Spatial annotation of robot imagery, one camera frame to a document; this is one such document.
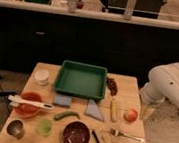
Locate silver fork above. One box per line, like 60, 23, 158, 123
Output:
109, 129, 145, 142

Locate red apple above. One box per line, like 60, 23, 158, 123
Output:
124, 108, 138, 123

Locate orange plastic bowl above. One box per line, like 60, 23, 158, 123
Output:
14, 91, 42, 118

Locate white paper cup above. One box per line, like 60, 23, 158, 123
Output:
34, 69, 50, 86

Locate green plastic cup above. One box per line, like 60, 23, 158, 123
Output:
37, 119, 53, 136

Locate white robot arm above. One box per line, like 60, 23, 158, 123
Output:
139, 62, 179, 121

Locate black handled brush block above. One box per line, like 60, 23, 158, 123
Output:
92, 130, 112, 143

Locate blue sponge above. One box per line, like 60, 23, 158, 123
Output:
53, 95, 72, 107

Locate small metal cup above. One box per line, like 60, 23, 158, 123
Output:
6, 120, 24, 139

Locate dark purple bowl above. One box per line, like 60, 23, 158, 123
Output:
61, 121, 90, 143

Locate dark red grapes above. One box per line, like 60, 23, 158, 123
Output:
106, 77, 118, 96

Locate green pepper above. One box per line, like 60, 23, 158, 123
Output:
54, 111, 80, 121

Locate green plastic tray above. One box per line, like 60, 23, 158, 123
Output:
53, 60, 107, 101

